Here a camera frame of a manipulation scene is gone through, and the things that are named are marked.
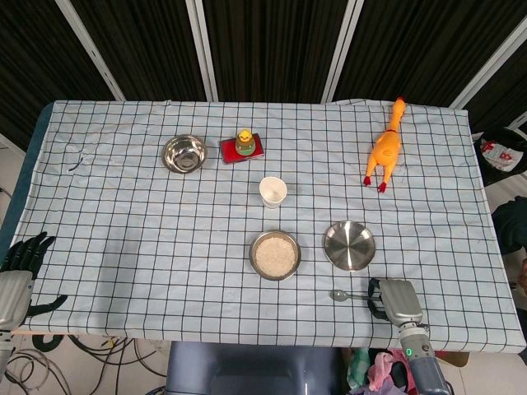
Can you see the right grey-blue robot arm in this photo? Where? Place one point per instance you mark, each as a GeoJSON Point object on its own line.
{"type": "Point", "coordinates": [424, 366]}

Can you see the empty metal bowl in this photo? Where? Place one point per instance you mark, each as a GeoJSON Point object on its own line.
{"type": "Point", "coordinates": [184, 154]}

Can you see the white partition frame post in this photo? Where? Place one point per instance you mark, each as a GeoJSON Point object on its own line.
{"type": "Point", "coordinates": [339, 57]}
{"type": "Point", "coordinates": [202, 53]}
{"type": "Point", "coordinates": [92, 53]}
{"type": "Point", "coordinates": [490, 70]}

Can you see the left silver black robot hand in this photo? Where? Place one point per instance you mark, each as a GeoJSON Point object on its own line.
{"type": "Point", "coordinates": [14, 292]}

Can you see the white paper cup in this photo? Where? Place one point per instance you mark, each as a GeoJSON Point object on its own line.
{"type": "Point", "coordinates": [272, 191]}

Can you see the yellow chick toy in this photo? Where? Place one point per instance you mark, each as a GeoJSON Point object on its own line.
{"type": "Point", "coordinates": [244, 140]}

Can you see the pile of colourful clothes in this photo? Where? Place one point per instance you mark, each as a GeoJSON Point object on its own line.
{"type": "Point", "coordinates": [381, 368]}

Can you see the grey-blue robot torso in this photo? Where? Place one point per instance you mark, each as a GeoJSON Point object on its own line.
{"type": "Point", "coordinates": [247, 370]}

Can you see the flat metal plate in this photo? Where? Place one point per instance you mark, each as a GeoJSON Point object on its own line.
{"type": "Point", "coordinates": [349, 246]}

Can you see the orange rubber chicken toy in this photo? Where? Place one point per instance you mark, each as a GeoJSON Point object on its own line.
{"type": "Point", "coordinates": [386, 150]}

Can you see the black bag with red print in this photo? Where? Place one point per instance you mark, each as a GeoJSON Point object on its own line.
{"type": "Point", "coordinates": [500, 154]}

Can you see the metal bowl holding rice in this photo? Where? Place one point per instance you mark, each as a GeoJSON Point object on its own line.
{"type": "Point", "coordinates": [252, 257]}

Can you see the red flat box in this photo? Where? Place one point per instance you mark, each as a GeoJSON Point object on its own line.
{"type": "Point", "coordinates": [226, 154]}

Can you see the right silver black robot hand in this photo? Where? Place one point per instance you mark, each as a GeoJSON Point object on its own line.
{"type": "Point", "coordinates": [401, 300]}

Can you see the blue checkered tablecloth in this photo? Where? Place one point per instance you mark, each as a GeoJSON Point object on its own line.
{"type": "Point", "coordinates": [144, 230]}

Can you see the person in dark clothes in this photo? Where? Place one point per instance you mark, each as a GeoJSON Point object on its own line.
{"type": "Point", "coordinates": [512, 230]}

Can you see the metal spoon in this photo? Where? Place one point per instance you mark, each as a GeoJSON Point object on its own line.
{"type": "Point", "coordinates": [337, 294]}

